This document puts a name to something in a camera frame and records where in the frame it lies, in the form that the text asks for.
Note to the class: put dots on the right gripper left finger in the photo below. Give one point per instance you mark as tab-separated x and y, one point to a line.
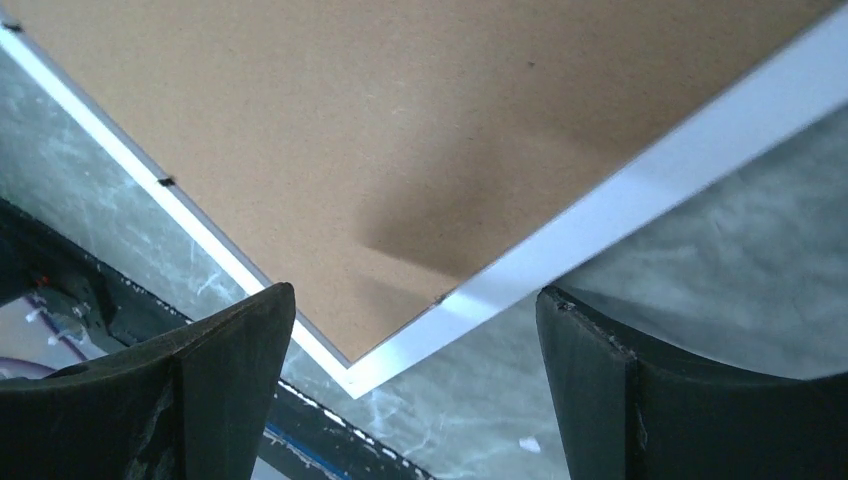
188	404

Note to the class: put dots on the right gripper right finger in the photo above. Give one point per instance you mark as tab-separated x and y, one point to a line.
631	406

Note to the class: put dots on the brown backing board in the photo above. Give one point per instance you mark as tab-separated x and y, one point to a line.
376	154

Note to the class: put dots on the white picture frame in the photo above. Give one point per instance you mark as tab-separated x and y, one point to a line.
799	85

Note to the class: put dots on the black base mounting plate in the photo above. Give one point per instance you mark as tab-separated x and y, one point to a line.
62	306

